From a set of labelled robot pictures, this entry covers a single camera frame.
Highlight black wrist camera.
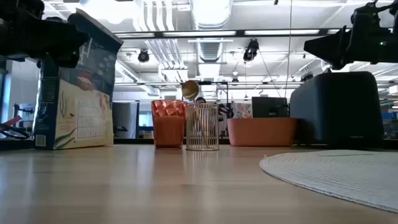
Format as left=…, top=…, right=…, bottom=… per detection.
left=350, top=0, right=398, bottom=30
left=0, top=0, right=45, bottom=20

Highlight person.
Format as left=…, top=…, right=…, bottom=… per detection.
left=194, top=96, right=233, bottom=121

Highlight black aluminium table frame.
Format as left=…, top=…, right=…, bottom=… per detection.
left=0, top=138, right=398, bottom=151

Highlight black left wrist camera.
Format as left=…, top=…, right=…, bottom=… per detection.
left=0, top=0, right=45, bottom=20

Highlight black overhead beam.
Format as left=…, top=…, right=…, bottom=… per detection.
left=113, top=28, right=352, bottom=39

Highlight orange plastic bin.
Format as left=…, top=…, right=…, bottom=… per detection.
left=226, top=117, right=299, bottom=147

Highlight black computer monitor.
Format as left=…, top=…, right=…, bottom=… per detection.
left=251, top=96, right=289, bottom=118

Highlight gold metal spoon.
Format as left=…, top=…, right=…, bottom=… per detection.
left=182, top=80, right=210, bottom=144

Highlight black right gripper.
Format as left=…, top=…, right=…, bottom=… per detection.
left=303, top=26, right=398, bottom=71

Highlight white woven round placemat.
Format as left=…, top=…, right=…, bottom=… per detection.
left=259, top=149, right=398, bottom=214

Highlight gold wire utensil holder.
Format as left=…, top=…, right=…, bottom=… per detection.
left=185, top=103, right=220, bottom=152

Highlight black toaster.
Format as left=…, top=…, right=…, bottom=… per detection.
left=289, top=71, right=385, bottom=146

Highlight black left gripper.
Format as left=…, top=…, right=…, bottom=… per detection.
left=0, top=17, right=90, bottom=68

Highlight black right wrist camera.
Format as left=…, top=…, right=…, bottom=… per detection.
left=350, top=0, right=398, bottom=30

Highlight orange glass tumbler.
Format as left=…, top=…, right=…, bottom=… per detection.
left=151, top=100, right=188, bottom=150

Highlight black overhead camera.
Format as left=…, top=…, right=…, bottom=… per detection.
left=243, top=38, right=260, bottom=62

